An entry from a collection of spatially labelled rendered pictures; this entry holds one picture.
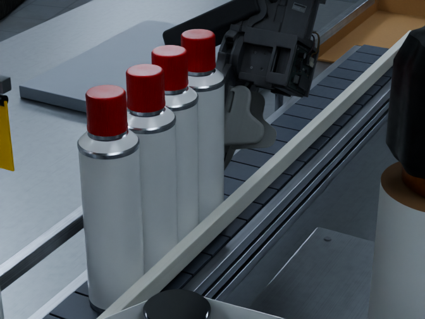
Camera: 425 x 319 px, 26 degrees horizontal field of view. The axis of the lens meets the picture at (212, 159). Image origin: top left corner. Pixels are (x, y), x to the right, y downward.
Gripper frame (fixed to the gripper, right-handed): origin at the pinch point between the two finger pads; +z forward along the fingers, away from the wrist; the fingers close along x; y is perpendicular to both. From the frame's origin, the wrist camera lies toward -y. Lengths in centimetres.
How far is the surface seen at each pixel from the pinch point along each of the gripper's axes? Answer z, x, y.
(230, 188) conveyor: 2.9, 6.0, -0.1
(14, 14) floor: -44, 264, -246
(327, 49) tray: -23, 59, -12
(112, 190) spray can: 4.6, -22.5, 2.1
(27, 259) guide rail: 11.8, -25.3, -2.4
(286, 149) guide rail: -3.0, 9.1, 4.1
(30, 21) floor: -42, 260, -232
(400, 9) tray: -36, 81, -8
